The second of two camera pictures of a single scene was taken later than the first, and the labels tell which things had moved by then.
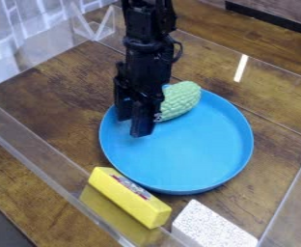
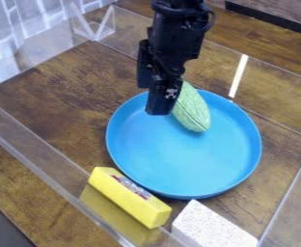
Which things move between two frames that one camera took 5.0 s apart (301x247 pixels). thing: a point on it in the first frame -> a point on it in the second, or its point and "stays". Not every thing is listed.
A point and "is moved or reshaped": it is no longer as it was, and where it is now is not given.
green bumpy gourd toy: (181, 96) is moved or reshaped
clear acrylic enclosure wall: (47, 200) stays
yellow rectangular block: (146, 208) stays
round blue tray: (193, 153) is moved or reshaped
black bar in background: (266, 16) stays
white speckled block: (201, 228) stays
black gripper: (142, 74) -> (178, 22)
